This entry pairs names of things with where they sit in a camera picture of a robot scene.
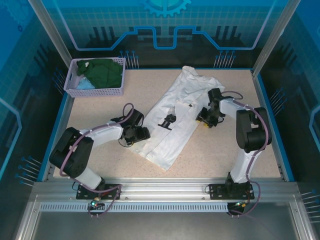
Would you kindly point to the lavender perforated plastic basket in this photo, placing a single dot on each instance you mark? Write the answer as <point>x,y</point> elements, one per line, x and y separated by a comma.
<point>95,93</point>

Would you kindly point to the dark green t-shirt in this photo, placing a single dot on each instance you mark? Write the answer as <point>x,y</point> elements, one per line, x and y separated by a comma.
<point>105,75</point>

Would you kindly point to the white printed t-shirt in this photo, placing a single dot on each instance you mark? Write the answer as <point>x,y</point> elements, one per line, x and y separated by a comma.
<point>170,140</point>

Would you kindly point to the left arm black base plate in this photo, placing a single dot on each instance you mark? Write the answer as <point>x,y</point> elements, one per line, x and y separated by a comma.
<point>112,191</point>

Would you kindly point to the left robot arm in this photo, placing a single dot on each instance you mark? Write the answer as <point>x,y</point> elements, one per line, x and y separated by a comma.
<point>72,152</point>

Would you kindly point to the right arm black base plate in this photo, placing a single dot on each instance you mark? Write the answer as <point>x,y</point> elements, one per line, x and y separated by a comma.
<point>215,191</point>

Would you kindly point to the small lit connector plug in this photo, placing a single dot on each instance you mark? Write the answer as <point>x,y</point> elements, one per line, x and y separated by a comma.
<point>241,203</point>
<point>95,202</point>

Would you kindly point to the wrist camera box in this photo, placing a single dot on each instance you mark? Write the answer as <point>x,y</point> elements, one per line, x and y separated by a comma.
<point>204,113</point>
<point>145,133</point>

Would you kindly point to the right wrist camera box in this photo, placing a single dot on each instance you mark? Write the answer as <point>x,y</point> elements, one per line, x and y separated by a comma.
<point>204,113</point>

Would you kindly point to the aluminium frame post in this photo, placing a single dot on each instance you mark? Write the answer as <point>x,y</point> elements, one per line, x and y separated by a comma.
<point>54,35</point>
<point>276,35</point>

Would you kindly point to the light blue t-shirt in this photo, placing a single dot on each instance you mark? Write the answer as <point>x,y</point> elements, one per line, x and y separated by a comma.
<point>85,85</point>

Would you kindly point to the aluminium side rail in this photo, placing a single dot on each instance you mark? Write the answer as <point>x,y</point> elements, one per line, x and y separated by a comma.
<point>279,162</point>
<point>59,117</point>

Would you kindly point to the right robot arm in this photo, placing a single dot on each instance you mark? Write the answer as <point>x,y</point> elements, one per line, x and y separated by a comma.
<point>252,130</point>

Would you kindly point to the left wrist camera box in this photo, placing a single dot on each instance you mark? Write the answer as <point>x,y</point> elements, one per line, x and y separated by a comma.
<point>145,133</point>

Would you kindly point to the wide aluminium frame rail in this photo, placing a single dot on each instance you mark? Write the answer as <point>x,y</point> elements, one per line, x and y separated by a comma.
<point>162,185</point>

